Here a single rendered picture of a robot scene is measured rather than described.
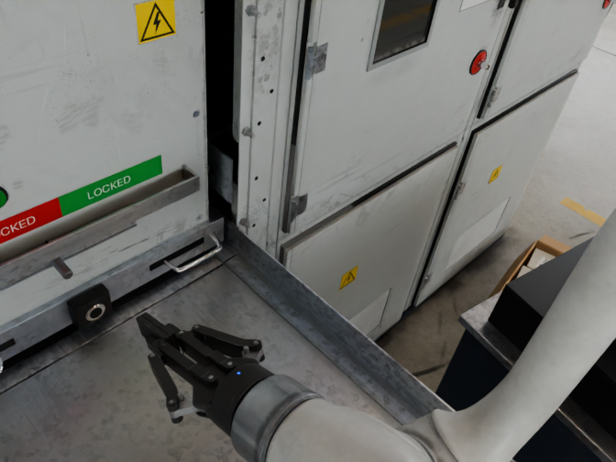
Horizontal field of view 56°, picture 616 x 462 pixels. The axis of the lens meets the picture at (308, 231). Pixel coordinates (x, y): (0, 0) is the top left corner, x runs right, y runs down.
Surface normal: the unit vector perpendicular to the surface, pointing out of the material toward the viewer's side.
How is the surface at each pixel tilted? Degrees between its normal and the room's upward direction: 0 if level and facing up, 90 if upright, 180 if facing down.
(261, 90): 90
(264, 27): 90
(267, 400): 23
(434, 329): 0
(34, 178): 90
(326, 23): 90
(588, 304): 80
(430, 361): 0
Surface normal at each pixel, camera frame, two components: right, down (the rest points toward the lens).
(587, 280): -0.92, 0.03
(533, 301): 0.15, -0.72
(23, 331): 0.69, 0.54
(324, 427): -0.25, -0.85
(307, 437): -0.43, -0.70
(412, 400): -0.71, 0.43
